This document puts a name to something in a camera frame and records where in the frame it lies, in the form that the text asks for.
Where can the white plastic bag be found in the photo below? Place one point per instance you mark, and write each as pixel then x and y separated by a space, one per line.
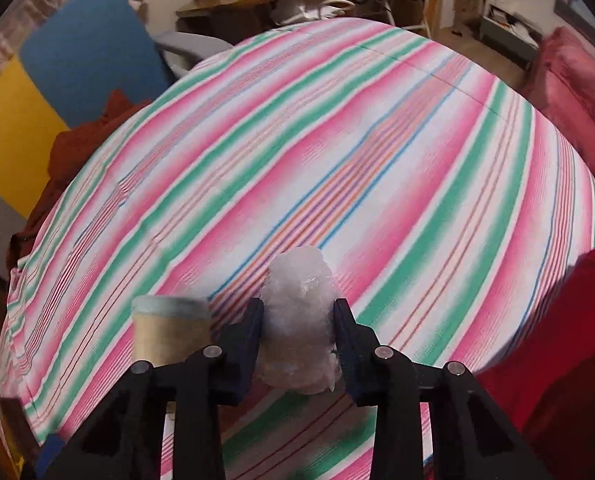
pixel 295 10

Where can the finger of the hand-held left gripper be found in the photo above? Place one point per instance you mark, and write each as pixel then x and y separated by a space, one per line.
pixel 50 452

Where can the white shelf cabinet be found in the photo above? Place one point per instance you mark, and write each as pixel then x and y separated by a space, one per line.
pixel 512 25

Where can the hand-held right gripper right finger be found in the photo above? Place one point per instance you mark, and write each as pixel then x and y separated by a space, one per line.
pixel 347 355

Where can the clear plastic bag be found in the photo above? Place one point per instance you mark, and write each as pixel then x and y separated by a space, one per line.
pixel 297 310

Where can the grey yellow blue chair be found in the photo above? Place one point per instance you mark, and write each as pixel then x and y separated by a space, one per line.
pixel 77 60

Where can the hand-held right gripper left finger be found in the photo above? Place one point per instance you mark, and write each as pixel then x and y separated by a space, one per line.
pixel 247 350

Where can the patterned beige curtain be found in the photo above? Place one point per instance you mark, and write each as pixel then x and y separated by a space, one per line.
pixel 5 35

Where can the pink blanket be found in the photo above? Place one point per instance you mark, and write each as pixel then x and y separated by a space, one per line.
pixel 577 90

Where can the dark red cloth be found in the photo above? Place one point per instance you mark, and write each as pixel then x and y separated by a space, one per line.
pixel 77 150

